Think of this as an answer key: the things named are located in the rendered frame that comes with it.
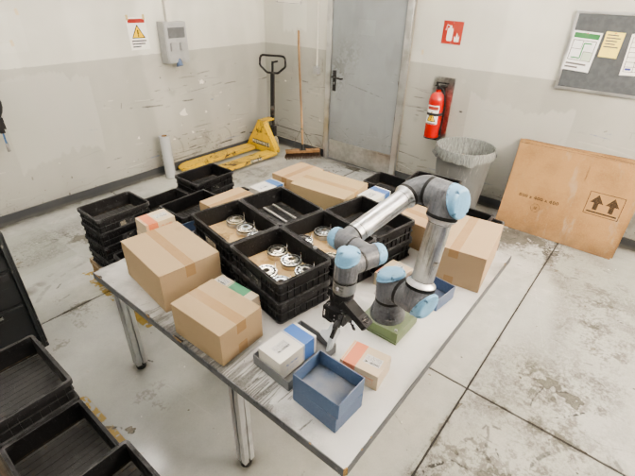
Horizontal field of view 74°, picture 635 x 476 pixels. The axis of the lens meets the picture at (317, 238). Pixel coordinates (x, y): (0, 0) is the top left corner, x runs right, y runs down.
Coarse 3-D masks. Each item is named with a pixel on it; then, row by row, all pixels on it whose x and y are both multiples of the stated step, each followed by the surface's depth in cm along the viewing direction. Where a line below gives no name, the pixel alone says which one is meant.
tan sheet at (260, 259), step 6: (264, 252) 210; (288, 252) 211; (252, 258) 206; (258, 258) 206; (264, 258) 206; (258, 264) 201; (270, 264) 201; (276, 264) 201; (282, 270) 198; (288, 276) 194
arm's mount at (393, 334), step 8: (368, 312) 185; (408, 320) 180; (416, 320) 187; (368, 328) 183; (376, 328) 179; (384, 328) 176; (392, 328) 176; (400, 328) 176; (408, 328) 182; (384, 336) 178; (392, 336) 175; (400, 336) 176
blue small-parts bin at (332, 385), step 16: (320, 352) 154; (304, 368) 149; (320, 368) 155; (336, 368) 151; (304, 384) 142; (320, 384) 148; (336, 384) 149; (352, 384) 149; (320, 400) 139; (336, 400) 143; (352, 400) 142; (336, 416) 137
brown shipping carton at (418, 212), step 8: (408, 208) 250; (416, 208) 250; (424, 208) 250; (416, 216) 241; (424, 216) 241; (416, 224) 233; (424, 224) 233; (416, 232) 235; (416, 240) 237; (416, 248) 239
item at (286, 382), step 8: (312, 328) 176; (320, 336) 174; (320, 344) 175; (256, 352) 164; (328, 352) 167; (256, 360) 163; (264, 368) 161; (296, 368) 163; (272, 376) 159; (280, 376) 154; (288, 376) 160; (280, 384) 157; (288, 384) 153
